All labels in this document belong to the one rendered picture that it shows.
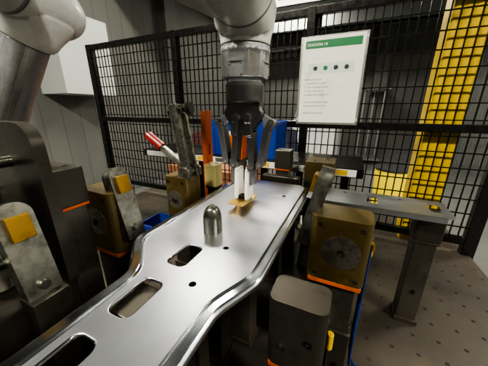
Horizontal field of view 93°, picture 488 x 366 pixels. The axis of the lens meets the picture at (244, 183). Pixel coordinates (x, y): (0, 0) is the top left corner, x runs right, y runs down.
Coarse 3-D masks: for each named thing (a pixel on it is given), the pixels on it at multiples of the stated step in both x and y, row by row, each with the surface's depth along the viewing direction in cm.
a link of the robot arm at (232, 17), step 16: (176, 0) 28; (192, 0) 26; (208, 0) 26; (224, 0) 25; (240, 0) 25; (256, 0) 27; (208, 16) 31; (224, 16) 29; (240, 16) 29; (256, 16) 32
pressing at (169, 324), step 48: (288, 192) 59; (144, 240) 37; (192, 240) 38; (240, 240) 38; (192, 288) 28; (240, 288) 28; (48, 336) 21; (96, 336) 22; (144, 336) 22; (192, 336) 22
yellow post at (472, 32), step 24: (456, 0) 69; (480, 0) 67; (456, 24) 70; (480, 48) 69; (432, 72) 80; (432, 96) 77; (456, 96) 74; (432, 144) 81; (432, 168) 82; (432, 192) 85
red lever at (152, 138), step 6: (150, 132) 57; (150, 138) 56; (156, 138) 56; (156, 144) 56; (162, 144) 56; (162, 150) 56; (168, 150) 56; (168, 156) 56; (174, 156) 55; (174, 162) 56; (192, 168) 55
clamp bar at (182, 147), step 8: (176, 104) 50; (184, 104) 49; (168, 112) 52; (176, 112) 50; (184, 112) 51; (192, 112) 51; (176, 120) 50; (184, 120) 53; (176, 128) 51; (184, 128) 54; (176, 136) 52; (184, 136) 54; (176, 144) 52; (184, 144) 52; (192, 144) 55; (184, 152) 52; (192, 152) 55; (184, 160) 53; (192, 160) 55
